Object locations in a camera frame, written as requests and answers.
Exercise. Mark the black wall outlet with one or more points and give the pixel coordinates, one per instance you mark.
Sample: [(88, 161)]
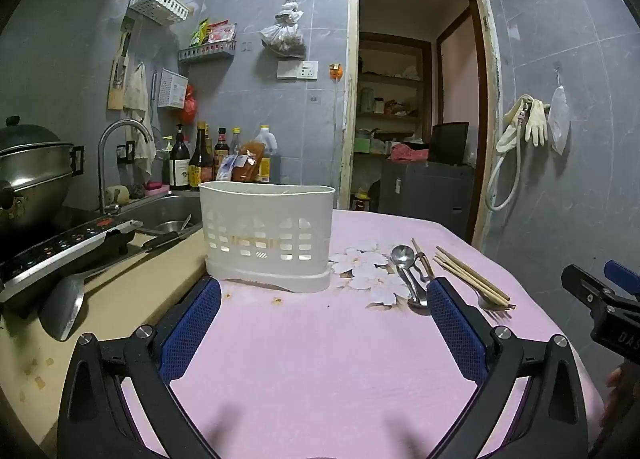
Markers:
[(125, 151)]

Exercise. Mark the steel wool scrubber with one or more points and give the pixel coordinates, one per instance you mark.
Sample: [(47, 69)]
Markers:
[(137, 191)]

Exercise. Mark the person's right hand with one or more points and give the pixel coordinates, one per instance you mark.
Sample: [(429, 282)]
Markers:
[(613, 381)]

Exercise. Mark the wooden door frame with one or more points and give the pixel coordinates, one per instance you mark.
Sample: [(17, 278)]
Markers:
[(352, 89)]

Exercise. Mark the wooden storage shelves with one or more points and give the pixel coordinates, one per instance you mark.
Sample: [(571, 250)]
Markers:
[(390, 84)]

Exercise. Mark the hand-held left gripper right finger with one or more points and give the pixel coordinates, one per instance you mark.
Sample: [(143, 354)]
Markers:
[(460, 334)]

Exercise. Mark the white wall switch socket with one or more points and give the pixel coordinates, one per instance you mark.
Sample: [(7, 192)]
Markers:
[(297, 70)]

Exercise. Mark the hanging grey utensil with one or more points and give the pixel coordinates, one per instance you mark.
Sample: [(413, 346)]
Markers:
[(153, 94)]

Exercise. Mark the clear bottle yellow cap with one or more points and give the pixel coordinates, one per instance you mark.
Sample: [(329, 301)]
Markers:
[(235, 139)]

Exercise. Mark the white plastic utensil holder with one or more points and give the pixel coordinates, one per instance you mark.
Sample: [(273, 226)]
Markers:
[(265, 219)]

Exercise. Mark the metal steamer pot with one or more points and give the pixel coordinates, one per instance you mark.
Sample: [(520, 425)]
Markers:
[(30, 174)]

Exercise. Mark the soy sauce bottle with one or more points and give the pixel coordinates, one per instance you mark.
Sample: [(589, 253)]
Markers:
[(201, 164)]

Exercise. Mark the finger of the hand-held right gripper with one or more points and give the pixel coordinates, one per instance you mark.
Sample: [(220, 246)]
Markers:
[(625, 276), (585, 286)]

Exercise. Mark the red plastic bag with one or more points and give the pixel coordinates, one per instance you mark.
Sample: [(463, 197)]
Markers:
[(189, 106)]

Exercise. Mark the loofah sponge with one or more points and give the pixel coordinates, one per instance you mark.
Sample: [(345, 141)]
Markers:
[(117, 195)]

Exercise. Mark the dark bottle white label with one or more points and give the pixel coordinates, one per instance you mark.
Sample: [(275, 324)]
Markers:
[(179, 164)]

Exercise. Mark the induction cooker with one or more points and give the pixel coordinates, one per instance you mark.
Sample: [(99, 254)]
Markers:
[(60, 251)]

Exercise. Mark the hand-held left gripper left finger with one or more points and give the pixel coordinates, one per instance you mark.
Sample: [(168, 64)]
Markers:
[(192, 324)]

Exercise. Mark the pink soap dish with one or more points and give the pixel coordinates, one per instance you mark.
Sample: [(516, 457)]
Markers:
[(157, 187)]

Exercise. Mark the green dish soap bottle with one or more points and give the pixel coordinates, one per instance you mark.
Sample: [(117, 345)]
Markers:
[(166, 166)]

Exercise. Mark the grey wall shelf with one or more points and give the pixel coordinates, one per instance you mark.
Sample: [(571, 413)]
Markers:
[(207, 53)]

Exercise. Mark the orange wall hook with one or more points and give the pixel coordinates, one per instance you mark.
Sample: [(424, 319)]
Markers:
[(335, 71)]

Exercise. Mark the white perforated box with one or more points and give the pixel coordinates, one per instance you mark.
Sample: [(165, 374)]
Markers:
[(172, 89)]

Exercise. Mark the blue white seasoning packet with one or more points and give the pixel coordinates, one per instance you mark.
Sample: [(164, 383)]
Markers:
[(227, 169)]

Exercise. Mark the hanging beige rag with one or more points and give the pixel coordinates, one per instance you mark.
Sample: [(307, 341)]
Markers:
[(137, 99)]

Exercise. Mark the cream rubber gloves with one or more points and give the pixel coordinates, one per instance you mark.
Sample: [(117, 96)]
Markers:
[(535, 119)]

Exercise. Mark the red cloth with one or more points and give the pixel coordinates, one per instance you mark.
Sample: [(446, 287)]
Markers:
[(409, 153)]

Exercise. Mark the steel sink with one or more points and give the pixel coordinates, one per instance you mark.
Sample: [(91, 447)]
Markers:
[(160, 209)]

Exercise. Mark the white slotted wall basket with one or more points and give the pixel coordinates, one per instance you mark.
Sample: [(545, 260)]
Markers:
[(157, 4)]

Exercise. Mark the metal faucet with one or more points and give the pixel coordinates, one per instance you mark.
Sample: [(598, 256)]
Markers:
[(102, 164)]

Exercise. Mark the wooden cutting board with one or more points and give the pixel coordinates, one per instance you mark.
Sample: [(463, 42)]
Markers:
[(119, 84)]

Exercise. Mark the green snack packet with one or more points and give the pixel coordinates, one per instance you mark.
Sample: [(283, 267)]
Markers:
[(200, 33)]

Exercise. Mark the orange seasoning packet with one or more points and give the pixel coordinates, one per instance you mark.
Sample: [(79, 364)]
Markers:
[(248, 164)]

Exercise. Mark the cooking oil jug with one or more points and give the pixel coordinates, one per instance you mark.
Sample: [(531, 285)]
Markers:
[(270, 149)]

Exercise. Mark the spoon in metal bowl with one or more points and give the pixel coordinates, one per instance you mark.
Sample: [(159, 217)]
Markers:
[(186, 221)]

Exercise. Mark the hanging white plastic bag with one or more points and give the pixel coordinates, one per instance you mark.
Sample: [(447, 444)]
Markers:
[(559, 119)]

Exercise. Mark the metal fork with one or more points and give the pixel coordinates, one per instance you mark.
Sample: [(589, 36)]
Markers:
[(487, 304)]

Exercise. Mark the metal bowl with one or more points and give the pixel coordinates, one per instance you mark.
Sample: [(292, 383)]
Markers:
[(170, 226)]

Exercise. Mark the small dark sauce bottle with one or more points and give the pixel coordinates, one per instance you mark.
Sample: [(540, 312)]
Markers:
[(221, 149)]

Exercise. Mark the hanging clear plastic bag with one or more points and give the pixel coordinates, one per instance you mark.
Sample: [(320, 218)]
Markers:
[(285, 36)]

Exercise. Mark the red snack packet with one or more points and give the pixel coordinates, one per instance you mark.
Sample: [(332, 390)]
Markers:
[(221, 32)]

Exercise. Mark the black panel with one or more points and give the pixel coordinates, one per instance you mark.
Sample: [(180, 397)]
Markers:
[(449, 143)]

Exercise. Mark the dark grey cabinet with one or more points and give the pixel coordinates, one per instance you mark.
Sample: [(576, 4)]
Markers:
[(425, 196)]

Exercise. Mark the green box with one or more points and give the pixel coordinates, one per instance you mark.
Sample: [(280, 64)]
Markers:
[(362, 145)]

